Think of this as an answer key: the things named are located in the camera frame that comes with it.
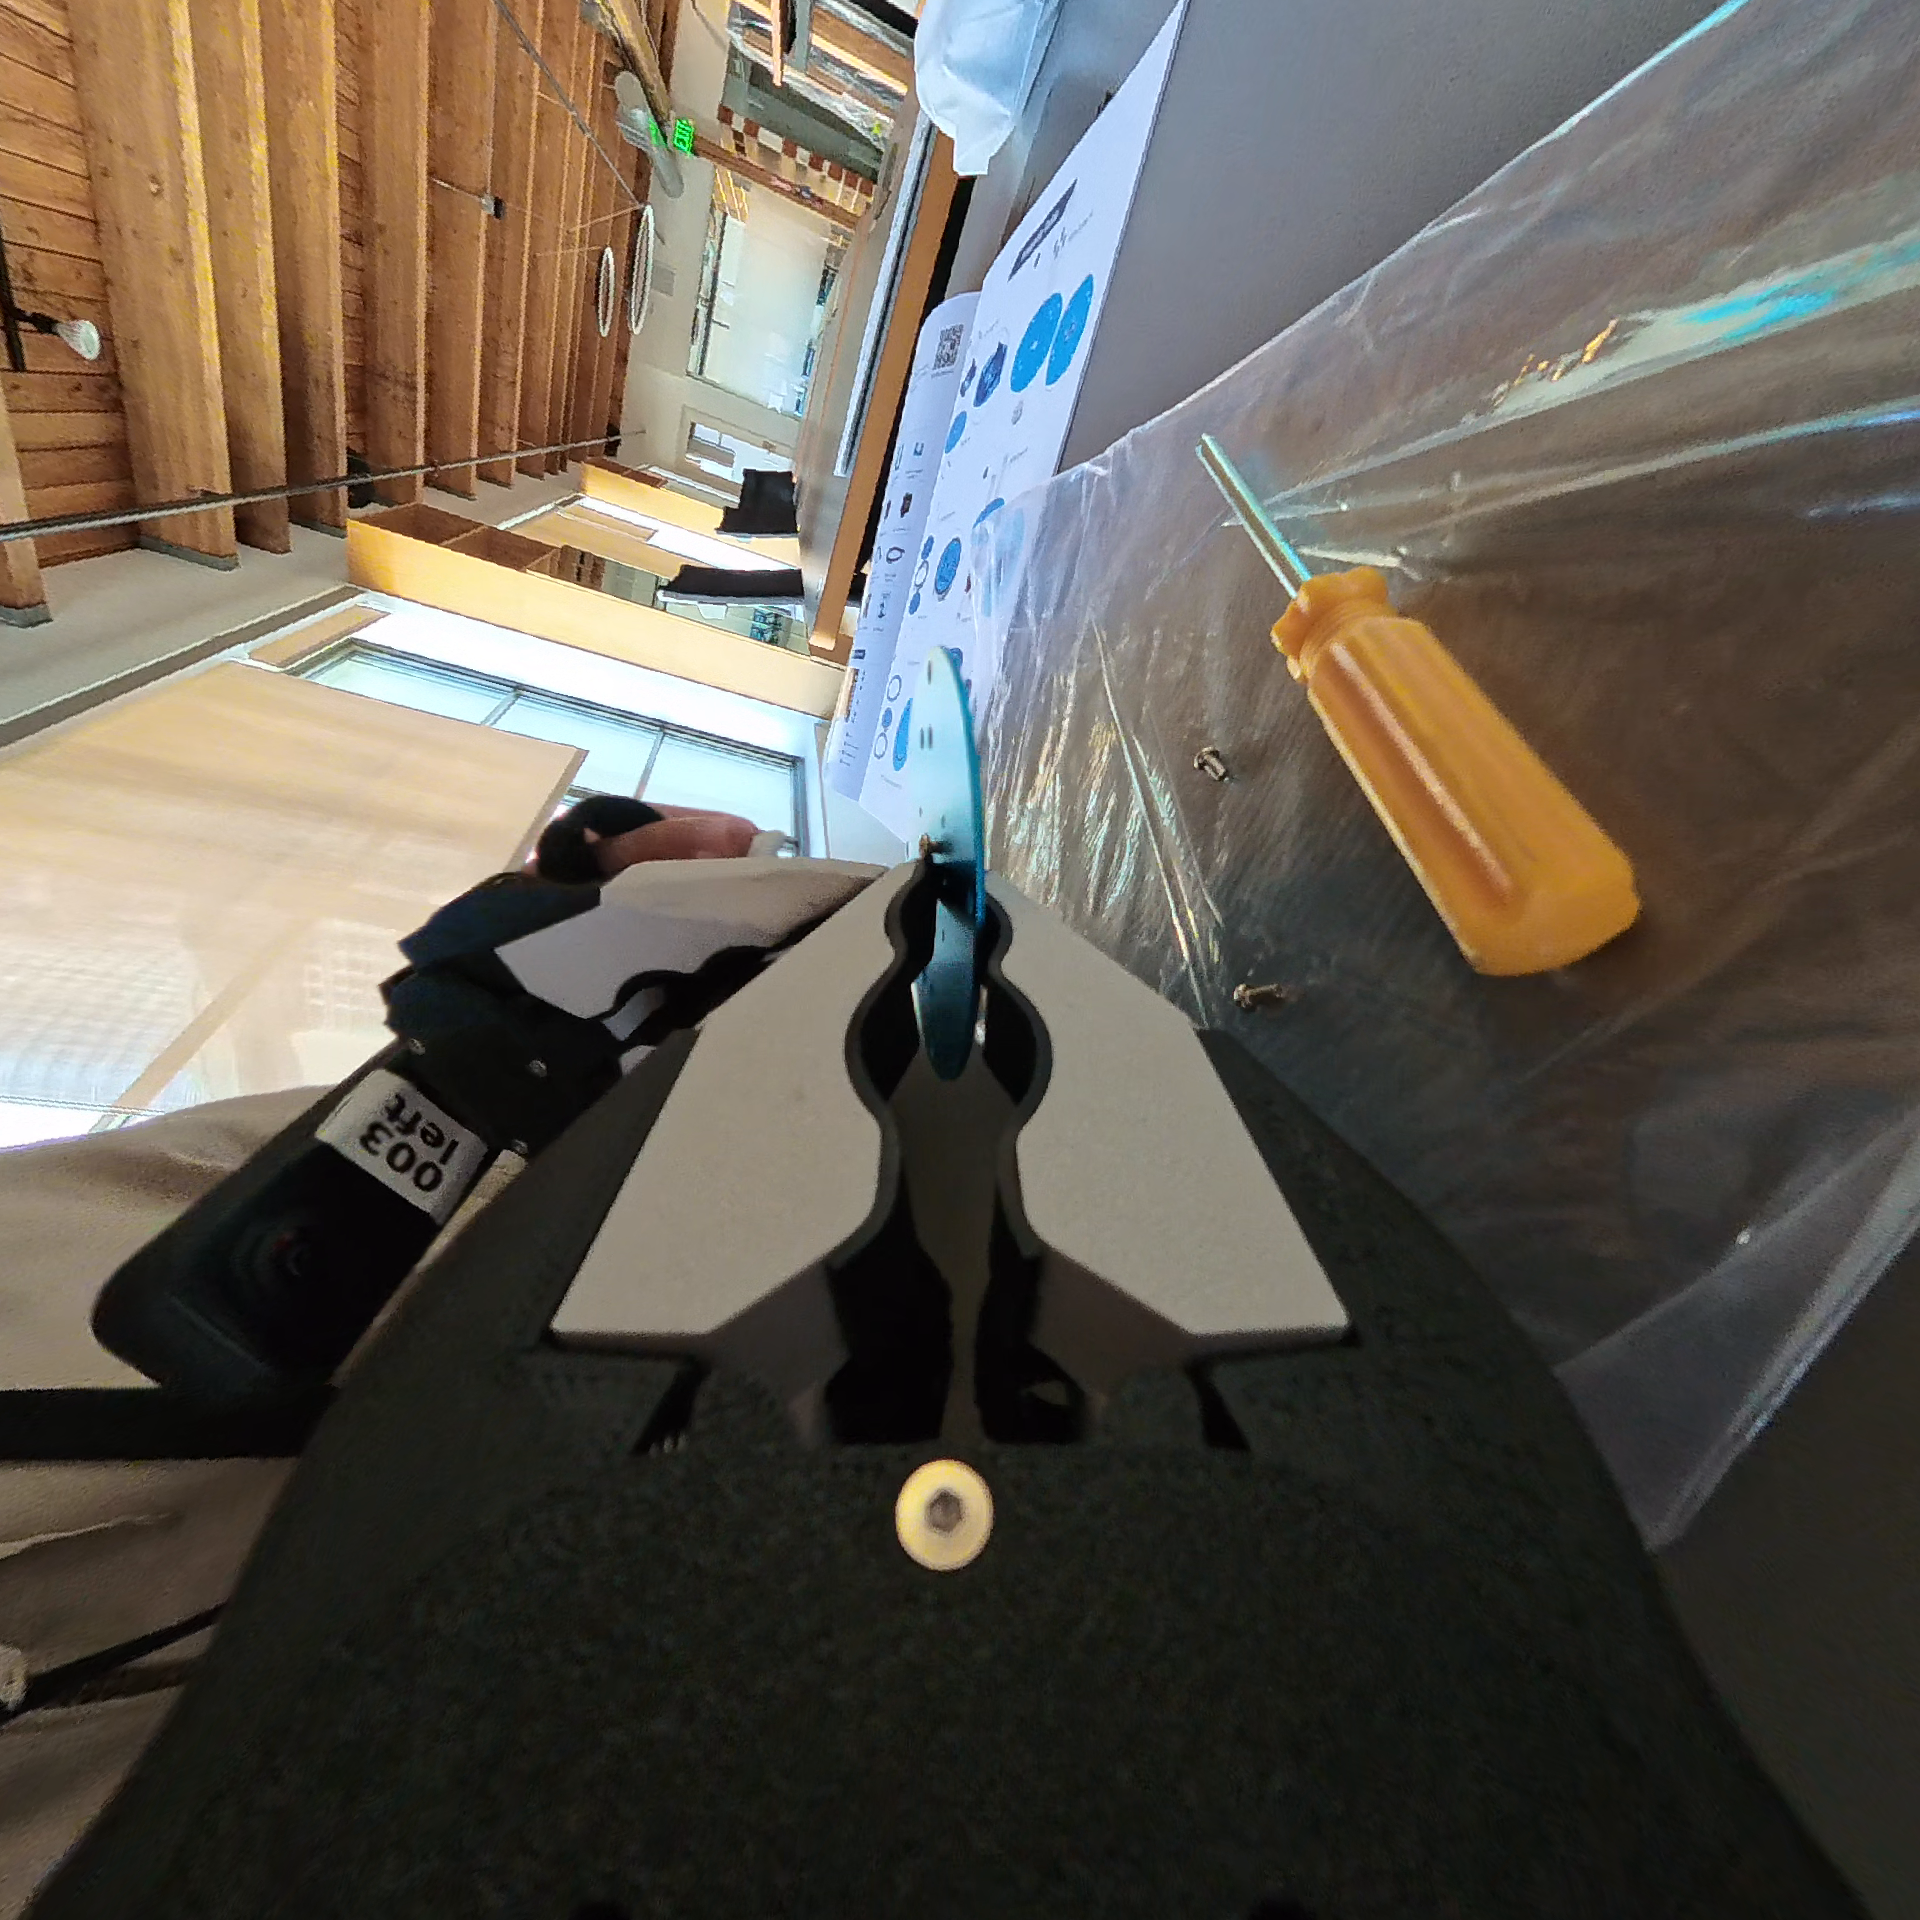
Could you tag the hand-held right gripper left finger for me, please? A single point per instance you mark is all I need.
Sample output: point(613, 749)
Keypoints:
point(751, 1172)

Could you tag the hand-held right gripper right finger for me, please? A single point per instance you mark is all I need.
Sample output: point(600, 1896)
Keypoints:
point(1170, 1185)

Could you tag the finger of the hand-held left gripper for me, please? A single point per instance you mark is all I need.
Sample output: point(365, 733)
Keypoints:
point(704, 914)

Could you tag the blue round metal plate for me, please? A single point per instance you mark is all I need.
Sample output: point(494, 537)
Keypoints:
point(949, 781)

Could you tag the person's left hand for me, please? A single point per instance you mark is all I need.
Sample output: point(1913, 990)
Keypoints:
point(692, 838)

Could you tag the large grid window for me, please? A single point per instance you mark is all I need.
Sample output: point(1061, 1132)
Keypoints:
point(600, 735)

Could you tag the tan roller blind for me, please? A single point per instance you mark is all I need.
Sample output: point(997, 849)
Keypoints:
point(225, 869)

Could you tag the black monitor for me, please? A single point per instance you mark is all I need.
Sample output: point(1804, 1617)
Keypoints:
point(721, 582)
point(758, 503)

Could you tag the clear plastic bag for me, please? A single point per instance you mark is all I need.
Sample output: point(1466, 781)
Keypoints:
point(1724, 901)

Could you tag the long metal ceiling pipe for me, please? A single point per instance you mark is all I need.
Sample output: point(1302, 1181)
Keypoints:
point(149, 513)

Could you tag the white instruction booklet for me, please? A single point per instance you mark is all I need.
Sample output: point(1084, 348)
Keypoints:
point(1049, 300)

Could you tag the green exit sign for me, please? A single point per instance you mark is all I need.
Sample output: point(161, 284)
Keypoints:
point(678, 137)

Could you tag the ceiling spot lamp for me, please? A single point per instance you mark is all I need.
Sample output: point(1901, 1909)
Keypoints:
point(78, 340)

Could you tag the white plastic wrapped item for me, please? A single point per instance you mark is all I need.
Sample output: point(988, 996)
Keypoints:
point(974, 76)

